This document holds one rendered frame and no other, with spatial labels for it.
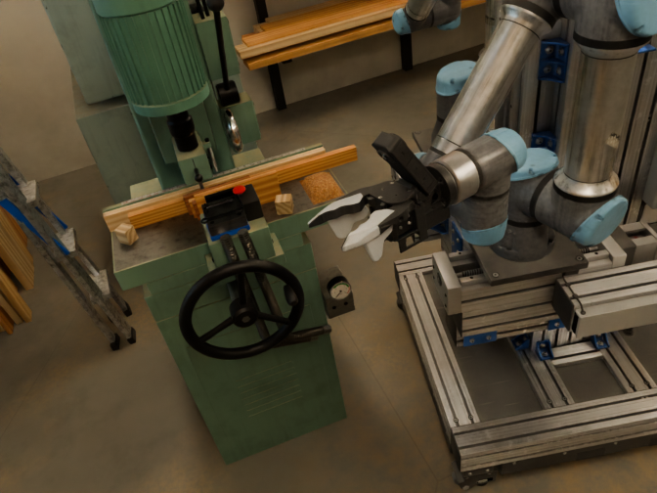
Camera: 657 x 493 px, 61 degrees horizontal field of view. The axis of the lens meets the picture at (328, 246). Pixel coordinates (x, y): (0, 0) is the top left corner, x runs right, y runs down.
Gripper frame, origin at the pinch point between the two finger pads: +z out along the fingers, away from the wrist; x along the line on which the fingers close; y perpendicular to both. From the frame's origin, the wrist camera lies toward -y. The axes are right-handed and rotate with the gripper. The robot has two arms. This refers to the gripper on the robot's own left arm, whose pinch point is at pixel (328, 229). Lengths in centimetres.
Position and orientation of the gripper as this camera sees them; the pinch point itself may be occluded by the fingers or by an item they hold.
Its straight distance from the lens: 77.5
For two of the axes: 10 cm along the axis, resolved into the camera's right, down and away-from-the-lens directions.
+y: 2.1, 8.2, 5.3
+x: -5.2, -3.7, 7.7
